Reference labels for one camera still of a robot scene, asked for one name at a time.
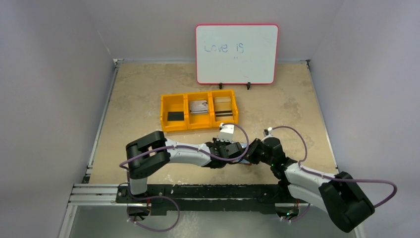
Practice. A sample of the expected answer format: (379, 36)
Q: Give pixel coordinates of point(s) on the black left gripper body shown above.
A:
(219, 144)

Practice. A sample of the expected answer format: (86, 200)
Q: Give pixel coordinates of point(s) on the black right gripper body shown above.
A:
(255, 149)

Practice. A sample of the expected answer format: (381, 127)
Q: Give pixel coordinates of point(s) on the yellow three-compartment plastic bin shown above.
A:
(180, 103)

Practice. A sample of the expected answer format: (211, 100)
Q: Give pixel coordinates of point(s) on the brown leather card holder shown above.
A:
(243, 161)

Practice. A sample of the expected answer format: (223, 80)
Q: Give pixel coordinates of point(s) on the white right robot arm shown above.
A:
(338, 195)

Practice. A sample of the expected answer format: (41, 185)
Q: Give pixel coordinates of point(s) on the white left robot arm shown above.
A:
(148, 154)

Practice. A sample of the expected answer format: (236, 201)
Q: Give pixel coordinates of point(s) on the striped card stack in bin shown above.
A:
(198, 107)

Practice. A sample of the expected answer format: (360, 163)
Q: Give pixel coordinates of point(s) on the black card in bin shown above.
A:
(175, 116)

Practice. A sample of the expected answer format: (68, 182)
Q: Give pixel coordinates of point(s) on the pink-framed whiteboard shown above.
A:
(236, 53)

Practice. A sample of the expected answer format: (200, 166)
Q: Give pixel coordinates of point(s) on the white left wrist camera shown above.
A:
(226, 132)

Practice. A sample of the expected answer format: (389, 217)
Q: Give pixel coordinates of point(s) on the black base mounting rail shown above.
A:
(263, 198)

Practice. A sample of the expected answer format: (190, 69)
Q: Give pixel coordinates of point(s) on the aluminium frame rail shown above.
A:
(86, 194)

